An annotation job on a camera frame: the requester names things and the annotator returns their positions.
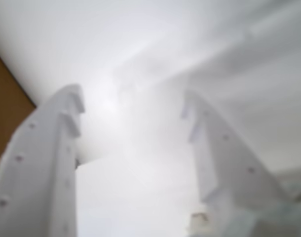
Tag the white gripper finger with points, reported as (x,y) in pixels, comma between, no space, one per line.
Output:
(224,163)
(34,168)

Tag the brown cardboard box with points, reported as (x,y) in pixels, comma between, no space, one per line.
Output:
(5,103)

